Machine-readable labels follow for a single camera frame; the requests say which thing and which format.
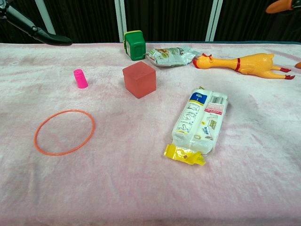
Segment small pink plastic cone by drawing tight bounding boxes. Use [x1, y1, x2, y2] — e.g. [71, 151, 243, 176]
[73, 69, 89, 89]

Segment white partition post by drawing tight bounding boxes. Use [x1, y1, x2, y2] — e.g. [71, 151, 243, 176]
[34, 0, 56, 35]
[205, 0, 223, 42]
[114, 0, 126, 43]

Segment red cube block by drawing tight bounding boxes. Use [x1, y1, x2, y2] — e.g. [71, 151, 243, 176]
[122, 61, 157, 99]

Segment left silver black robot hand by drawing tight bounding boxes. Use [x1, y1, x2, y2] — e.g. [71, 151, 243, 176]
[0, 0, 73, 47]

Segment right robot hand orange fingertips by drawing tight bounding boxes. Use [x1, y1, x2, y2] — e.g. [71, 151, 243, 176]
[265, 0, 301, 69]

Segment white package with yellow end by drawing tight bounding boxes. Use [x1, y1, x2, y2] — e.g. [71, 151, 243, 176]
[164, 86, 229, 166]

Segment green box with yellow lid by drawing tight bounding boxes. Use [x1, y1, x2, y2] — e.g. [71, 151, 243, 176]
[123, 30, 147, 61]

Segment dark teal table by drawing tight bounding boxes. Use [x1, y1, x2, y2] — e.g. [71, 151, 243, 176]
[145, 40, 301, 46]

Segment pink plush table cloth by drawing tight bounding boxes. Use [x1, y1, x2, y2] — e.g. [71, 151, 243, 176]
[0, 41, 301, 226]

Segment thin orange ring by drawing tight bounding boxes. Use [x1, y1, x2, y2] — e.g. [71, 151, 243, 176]
[34, 109, 96, 156]

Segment silver printed snack bag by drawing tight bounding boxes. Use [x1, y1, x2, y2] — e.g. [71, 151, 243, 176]
[143, 46, 200, 68]

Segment yellow rubber chicken toy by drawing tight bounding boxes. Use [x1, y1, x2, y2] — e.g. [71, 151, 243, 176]
[192, 53, 296, 81]

